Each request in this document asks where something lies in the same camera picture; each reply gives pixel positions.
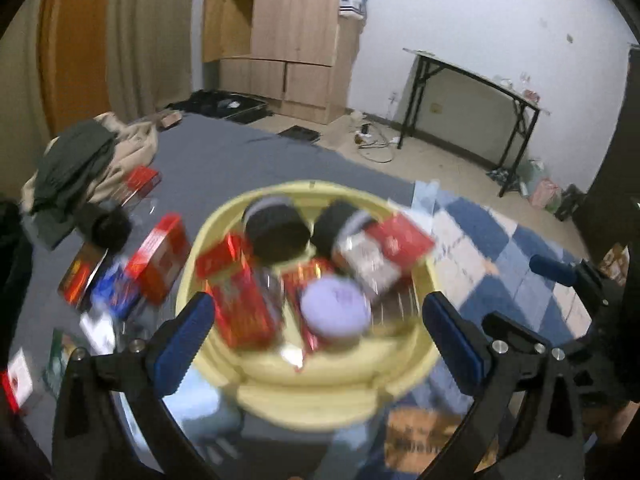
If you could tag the red box white label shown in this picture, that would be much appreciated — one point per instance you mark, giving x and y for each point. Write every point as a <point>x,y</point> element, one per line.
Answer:
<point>160,255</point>

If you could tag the white and green bag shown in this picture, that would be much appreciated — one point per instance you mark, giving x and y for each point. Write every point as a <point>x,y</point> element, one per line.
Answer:
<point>530,172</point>

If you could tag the small shiny red box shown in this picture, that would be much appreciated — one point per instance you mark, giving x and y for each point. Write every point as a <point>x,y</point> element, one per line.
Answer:
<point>140,180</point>

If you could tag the purple plush toy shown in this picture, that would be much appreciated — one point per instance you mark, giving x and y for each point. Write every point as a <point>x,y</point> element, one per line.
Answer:
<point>335,310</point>

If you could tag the black tray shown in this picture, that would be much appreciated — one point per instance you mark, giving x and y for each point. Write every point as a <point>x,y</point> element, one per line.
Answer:
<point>300,134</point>

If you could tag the dark brown door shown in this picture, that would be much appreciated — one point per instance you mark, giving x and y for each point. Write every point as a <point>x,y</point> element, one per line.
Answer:
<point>615,160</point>

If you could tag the black bag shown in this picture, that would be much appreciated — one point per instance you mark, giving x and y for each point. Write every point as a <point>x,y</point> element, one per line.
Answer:
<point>570,202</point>

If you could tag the green packet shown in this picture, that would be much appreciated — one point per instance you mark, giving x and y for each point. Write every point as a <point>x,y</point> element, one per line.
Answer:
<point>60,355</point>

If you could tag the clear glass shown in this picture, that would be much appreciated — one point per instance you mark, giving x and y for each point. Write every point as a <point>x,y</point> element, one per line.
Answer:
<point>525,80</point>

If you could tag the white plastic bag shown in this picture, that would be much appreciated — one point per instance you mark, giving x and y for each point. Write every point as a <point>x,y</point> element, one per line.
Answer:
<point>351,2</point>

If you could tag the pile of clothes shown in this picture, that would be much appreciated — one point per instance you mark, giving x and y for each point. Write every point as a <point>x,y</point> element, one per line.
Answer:
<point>135,140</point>

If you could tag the black round container grey band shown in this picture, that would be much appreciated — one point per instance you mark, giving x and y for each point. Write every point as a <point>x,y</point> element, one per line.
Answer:
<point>275,235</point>
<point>335,225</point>

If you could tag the small brown box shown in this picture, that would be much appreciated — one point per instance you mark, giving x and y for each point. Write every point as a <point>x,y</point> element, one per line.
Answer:
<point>170,119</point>

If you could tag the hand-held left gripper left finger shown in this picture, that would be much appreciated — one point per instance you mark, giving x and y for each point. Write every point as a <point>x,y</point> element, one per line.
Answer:
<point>182,345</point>

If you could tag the dark orange box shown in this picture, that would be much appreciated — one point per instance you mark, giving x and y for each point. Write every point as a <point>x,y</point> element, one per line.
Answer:
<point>80,275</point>

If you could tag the pale blue box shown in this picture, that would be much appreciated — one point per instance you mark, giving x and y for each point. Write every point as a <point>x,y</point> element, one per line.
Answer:
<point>97,332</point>

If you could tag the black fuzzy round item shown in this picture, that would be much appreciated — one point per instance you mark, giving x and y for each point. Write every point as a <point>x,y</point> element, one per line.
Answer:
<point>107,227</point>

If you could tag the blue plaid fleece blanket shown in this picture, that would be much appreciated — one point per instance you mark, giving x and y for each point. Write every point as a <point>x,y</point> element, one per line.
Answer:
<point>500,240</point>

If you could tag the pink bag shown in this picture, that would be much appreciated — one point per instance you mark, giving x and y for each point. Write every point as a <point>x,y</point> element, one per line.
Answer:
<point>545,192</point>

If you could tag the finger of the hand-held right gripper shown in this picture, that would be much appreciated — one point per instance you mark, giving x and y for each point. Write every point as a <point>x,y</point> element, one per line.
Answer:
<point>550,267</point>
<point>515,330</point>

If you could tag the wall socket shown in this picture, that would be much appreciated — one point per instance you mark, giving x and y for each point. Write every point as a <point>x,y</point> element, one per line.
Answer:
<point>437,107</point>

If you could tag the dark cloth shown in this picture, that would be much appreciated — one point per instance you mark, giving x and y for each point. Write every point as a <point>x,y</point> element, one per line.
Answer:
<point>502,176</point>

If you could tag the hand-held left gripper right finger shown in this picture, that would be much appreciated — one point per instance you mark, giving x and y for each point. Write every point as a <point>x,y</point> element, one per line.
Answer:
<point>452,345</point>

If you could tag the wooden wardrobe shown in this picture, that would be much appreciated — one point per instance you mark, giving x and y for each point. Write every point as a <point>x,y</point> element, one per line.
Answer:
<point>295,20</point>

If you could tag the black folding table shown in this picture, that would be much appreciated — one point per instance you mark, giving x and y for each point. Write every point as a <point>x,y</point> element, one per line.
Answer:
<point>475,72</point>

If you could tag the black open suitcase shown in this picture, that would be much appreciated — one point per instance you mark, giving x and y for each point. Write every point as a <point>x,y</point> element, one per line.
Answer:
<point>220,105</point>

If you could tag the pile of red boxes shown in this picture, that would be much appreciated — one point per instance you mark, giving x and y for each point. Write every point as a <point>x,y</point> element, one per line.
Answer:
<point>240,305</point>

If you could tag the beige curtain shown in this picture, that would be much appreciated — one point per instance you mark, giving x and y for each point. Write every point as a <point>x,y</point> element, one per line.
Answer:
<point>150,35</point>

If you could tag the dark green garment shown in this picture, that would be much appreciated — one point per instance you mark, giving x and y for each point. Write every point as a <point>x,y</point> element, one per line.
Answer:
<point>75,160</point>

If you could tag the yellow oval plastic basin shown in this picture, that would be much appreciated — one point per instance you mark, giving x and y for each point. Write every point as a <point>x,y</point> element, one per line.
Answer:
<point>310,400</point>

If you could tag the orange wooden door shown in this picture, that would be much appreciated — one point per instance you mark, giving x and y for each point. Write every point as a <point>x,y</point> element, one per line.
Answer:
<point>75,35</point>

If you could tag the blue packet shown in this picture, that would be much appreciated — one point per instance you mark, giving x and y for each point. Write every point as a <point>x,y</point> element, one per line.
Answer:
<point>115,290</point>

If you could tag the grey bed sheet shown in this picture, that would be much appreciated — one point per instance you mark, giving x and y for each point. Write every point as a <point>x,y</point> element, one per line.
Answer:
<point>240,160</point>

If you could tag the small red and white box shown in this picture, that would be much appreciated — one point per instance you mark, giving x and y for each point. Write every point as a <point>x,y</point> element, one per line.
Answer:
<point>17,382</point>

